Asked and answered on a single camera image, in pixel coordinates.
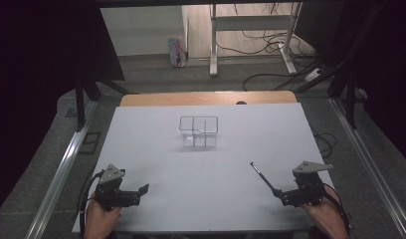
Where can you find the white metal desk frame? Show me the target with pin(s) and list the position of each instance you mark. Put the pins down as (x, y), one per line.
(254, 22)

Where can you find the white power strip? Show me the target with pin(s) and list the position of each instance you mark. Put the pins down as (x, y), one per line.
(313, 75)

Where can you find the colourful printed carton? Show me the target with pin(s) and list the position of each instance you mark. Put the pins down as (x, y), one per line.
(176, 52)

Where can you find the black pen with silver tip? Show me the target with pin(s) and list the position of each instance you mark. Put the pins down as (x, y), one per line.
(262, 177)

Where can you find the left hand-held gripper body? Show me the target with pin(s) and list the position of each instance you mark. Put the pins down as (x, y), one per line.
(109, 194)

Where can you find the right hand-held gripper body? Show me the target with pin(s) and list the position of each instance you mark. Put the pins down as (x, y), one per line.
(307, 191)

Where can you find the black curtain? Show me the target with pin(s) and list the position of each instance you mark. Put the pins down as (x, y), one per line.
(383, 66)
(41, 73)

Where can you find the black metal stand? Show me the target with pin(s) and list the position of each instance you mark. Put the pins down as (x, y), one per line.
(351, 103)
(80, 106)

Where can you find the wooden table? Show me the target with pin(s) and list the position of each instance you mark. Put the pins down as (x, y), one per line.
(197, 98)

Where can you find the clear plastic organizer box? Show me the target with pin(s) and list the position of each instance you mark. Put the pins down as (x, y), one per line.
(199, 132)

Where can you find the person's left hand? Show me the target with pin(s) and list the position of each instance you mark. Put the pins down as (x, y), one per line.
(100, 220)

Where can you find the aluminium rail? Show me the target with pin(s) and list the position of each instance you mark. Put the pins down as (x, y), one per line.
(60, 179)
(373, 172)

